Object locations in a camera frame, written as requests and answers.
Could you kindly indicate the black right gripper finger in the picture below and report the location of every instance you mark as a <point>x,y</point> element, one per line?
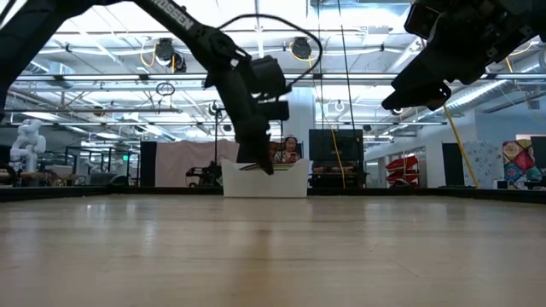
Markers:
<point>418,98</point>
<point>431,70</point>

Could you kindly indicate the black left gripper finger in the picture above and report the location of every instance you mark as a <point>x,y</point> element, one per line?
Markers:
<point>245,153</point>
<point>263,158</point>

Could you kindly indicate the green measuring cup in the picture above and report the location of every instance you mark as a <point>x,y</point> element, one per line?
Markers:
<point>283,167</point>

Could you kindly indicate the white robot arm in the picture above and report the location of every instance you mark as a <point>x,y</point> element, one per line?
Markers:
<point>27,140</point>

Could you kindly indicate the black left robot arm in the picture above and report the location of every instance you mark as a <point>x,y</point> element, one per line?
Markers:
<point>205,38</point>

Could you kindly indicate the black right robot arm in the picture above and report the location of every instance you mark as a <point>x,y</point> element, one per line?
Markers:
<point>535,13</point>

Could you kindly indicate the white plastic basket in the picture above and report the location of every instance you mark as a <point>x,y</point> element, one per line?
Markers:
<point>264,183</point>

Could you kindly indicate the person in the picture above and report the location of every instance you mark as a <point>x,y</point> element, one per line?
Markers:
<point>289,153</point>

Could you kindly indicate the black pole stand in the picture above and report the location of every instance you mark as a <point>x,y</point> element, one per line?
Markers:
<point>216,136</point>

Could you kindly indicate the pink curtain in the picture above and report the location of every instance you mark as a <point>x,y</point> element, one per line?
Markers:
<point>179,162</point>

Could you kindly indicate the red shelf unit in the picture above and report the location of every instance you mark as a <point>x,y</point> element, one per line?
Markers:
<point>403,164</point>

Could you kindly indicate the black monitor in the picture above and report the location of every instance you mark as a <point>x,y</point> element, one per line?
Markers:
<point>337,145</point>

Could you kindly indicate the black upright panel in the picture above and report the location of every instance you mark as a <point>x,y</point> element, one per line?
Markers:
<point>453,164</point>
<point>148,164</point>

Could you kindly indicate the colourful patterned panel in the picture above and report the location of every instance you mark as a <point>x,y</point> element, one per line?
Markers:
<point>520,162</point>

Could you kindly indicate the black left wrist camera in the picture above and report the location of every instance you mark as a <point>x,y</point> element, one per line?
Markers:
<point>275,111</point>

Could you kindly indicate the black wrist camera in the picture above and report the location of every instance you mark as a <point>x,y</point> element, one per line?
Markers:
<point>275,111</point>
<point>422,19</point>

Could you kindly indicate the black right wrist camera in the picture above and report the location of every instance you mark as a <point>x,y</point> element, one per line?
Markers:
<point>422,19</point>

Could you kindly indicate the black metal table frame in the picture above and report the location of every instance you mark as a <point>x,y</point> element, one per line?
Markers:
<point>128,192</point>

